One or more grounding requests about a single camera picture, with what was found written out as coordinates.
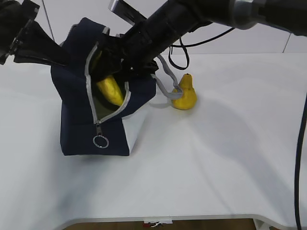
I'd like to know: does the white tag under table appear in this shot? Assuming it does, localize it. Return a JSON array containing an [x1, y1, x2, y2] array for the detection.
[[142, 219, 173, 228]]

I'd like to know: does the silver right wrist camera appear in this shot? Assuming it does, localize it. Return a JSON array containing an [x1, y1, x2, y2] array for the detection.
[[108, 0, 147, 26]]

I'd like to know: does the yellow banana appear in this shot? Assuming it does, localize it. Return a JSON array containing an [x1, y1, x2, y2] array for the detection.
[[89, 51, 124, 107]]

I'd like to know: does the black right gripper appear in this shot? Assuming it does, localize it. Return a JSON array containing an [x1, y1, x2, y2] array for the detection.
[[90, 33, 159, 83]]

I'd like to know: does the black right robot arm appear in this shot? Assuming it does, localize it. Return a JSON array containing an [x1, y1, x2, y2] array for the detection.
[[90, 0, 307, 82]]

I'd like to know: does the yellow pear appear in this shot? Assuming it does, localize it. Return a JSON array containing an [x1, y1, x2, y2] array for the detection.
[[172, 73, 197, 110]]

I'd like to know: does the navy blue lunch bag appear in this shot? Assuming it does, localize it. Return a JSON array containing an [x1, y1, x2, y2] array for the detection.
[[50, 17, 184, 157]]

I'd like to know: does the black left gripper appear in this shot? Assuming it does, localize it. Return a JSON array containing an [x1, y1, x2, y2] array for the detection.
[[0, 0, 71, 66]]

